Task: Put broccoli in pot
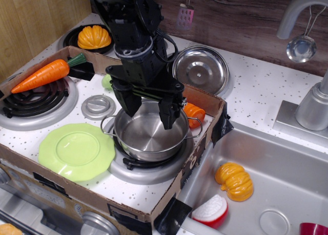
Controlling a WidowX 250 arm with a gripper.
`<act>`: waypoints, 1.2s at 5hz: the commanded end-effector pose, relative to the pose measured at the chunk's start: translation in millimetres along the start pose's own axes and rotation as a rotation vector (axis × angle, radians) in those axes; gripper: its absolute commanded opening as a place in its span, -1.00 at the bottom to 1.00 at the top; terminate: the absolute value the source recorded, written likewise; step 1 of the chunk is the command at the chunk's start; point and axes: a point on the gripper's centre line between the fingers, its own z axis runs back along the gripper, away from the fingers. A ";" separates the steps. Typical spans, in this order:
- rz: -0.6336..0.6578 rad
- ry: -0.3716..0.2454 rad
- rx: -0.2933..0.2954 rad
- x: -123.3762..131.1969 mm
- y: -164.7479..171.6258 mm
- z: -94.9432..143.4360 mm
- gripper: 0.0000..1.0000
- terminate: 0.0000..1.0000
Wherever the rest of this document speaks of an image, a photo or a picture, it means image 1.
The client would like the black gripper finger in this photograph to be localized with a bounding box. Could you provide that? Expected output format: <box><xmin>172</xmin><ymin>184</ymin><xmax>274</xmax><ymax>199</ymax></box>
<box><xmin>111</xmin><ymin>81</ymin><xmax>141</xmax><ymax>117</ymax></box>
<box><xmin>158</xmin><ymin>93</ymin><xmax>182</xmax><ymax>130</ymax></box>

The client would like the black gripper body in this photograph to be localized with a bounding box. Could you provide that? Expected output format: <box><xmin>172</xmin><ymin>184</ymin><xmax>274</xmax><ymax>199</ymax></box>
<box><xmin>106</xmin><ymin>52</ymin><xmax>185</xmax><ymax>106</ymax></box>

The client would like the green toy broccoli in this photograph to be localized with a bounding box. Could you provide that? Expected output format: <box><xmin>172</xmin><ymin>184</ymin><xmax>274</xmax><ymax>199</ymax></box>
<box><xmin>101</xmin><ymin>74</ymin><xmax>112</xmax><ymax>90</ymax></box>

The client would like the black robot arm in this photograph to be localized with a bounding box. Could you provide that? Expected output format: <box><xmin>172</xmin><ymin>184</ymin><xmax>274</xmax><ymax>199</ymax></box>
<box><xmin>90</xmin><ymin>0</ymin><xmax>185</xmax><ymax>130</ymax></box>

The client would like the stainless steel pot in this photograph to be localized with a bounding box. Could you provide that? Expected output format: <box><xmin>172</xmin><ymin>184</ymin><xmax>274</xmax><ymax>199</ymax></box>
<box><xmin>100</xmin><ymin>98</ymin><xmax>203</xmax><ymax>162</ymax></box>

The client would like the orange toy carrot piece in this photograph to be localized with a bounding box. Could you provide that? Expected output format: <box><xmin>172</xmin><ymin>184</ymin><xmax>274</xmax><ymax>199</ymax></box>
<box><xmin>183</xmin><ymin>103</ymin><xmax>206</xmax><ymax>129</ymax></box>

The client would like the silver stove knob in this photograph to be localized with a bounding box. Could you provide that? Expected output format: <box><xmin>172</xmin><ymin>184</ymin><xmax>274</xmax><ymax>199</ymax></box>
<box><xmin>81</xmin><ymin>95</ymin><xmax>116</xmax><ymax>120</ymax></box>

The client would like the stainless steel bowl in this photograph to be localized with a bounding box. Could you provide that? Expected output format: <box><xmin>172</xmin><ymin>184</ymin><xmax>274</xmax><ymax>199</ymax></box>
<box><xmin>172</xmin><ymin>46</ymin><xmax>229</xmax><ymax>96</ymax></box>

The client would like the black front right burner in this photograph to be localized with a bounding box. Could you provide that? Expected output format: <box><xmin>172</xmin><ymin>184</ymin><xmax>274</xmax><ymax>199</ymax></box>
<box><xmin>106</xmin><ymin>117</ymin><xmax>198</xmax><ymax>185</ymax></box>

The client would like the black burner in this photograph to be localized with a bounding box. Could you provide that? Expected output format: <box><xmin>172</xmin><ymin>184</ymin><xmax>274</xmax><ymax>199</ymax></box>
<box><xmin>1</xmin><ymin>77</ymin><xmax>78</xmax><ymax>131</ymax></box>
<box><xmin>58</xmin><ymin>24</ymin><xmax>114</xmax><ymax>54</ymax></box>
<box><xmin>106</xmin><ymin>117</ymin><xmax>198</xmax><ymax>185</ymax></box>

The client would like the orange toy pumpkin on burner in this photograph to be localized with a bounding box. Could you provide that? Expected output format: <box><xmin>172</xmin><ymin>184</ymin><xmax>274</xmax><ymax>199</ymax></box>
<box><xmin>77</xmin><ymin>25</ymin><xmax>112</xmax><ymax>50</ymax></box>

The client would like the hanging metal grater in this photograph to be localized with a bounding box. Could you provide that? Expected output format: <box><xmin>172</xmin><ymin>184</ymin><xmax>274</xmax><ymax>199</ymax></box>
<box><xmin>176</xmin><ymin>0</ymin><xmax>194</xmax><ymax>31</ymax></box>

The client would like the green plastic plate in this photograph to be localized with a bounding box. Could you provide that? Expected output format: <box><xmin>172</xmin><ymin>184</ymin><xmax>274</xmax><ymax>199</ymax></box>
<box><xmin>38</xmin><ymin>123</ymin><xmax>115</xmax><ymax>182</ymax></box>

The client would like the black rear left burner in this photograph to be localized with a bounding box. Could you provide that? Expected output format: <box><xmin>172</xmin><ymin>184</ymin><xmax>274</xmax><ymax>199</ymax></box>
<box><xmin>58</xmin><ymin>24</ymin><xmax>114</xmax><ymax>54</ymax></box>

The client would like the black front left burner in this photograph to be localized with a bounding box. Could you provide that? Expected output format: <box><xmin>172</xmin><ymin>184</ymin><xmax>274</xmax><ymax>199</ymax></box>
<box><xmin>1</xmin><ymin>77</ymin><xmax>78</xmax><ymax>131</ymax></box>

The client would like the orange toy pumpkin in sink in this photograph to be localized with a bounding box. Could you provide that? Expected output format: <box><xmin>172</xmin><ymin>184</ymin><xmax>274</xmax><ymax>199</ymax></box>
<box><xmin>215</xmin><ymin>162</ymin><xmax>254</xmax><ymax>202</ymax></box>

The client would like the red white toy radish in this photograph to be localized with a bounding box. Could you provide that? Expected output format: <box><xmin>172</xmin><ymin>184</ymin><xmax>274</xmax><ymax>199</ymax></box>
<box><xmin>191</xmin><ymin>194</ymin><xmax>229</xmax><ymax>229</ymax></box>

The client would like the silver oven knob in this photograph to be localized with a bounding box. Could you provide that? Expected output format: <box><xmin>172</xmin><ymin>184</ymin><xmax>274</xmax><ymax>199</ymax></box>
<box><xmin>80</xmin><ymin>211</ymin><xmax>120</xmax><ymax>235</ymax></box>

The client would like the cardboard fence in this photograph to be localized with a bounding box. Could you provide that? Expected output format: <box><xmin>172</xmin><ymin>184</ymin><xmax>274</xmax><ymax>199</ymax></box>
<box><xmin>1</xmin><ymin>52</ymin><xmax>226</xmax><ymax>232</ymax></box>

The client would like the silver sink basin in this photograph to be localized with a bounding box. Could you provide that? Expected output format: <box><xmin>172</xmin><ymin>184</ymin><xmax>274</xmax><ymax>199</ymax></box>
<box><xmin>178</xmin><ymin>123</ymin><xmax>327</xmax><ymax>234</ymax></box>

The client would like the silver faucet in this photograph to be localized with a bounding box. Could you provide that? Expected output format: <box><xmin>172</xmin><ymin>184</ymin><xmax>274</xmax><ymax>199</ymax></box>
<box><xmin>273</xmin><ymin>0</ymin><xmax>327</xmax><ymax>144</ymax></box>

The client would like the hanging metal ladle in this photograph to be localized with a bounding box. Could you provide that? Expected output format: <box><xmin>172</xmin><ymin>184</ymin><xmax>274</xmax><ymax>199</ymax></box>
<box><xmin>286</xmin><ymin>6</ymin><xmax>326</xmax><ymax>63</ymax></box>

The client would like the yellow toy food piece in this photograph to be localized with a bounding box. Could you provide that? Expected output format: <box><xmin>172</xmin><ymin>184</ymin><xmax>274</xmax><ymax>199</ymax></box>
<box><xmin>0</xmin><ymin>223</ymin><xmax>23</xmax><ymax>235</ymax></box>

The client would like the red cup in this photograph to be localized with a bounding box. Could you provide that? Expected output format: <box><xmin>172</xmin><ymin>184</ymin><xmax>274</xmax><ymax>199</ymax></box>
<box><xmin>299</xmin><ymin>223</ymin><xmax>328</xmax><ymax>235</ymax></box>

